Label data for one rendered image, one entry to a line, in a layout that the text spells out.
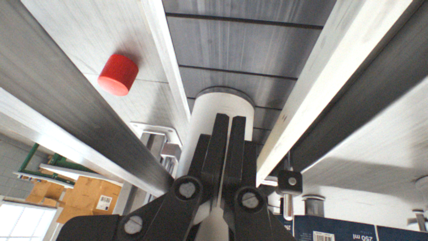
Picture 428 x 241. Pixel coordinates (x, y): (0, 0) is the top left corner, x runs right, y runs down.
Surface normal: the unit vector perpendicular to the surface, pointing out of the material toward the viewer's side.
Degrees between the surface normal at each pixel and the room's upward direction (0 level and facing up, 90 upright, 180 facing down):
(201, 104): 90
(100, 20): 0
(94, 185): 89
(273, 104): 0
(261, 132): 0
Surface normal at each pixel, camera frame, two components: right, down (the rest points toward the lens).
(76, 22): -0.17, 0.86
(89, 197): -0.20, -0.50
